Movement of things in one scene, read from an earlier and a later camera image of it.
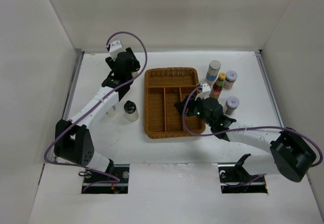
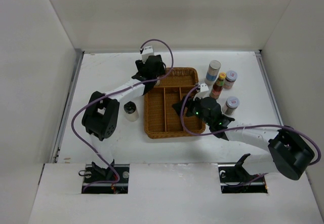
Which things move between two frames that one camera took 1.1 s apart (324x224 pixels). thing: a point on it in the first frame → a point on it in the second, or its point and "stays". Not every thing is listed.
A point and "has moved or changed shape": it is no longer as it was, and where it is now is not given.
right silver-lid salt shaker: x=212 y=72 stays
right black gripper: x=191 y=104 stays
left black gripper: x=112 y=63 → x=141 y=66
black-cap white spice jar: x=131 y=114 stays
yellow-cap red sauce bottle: x=217 y=88 stays
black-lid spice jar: x=134 y=73 has moved or changed shape
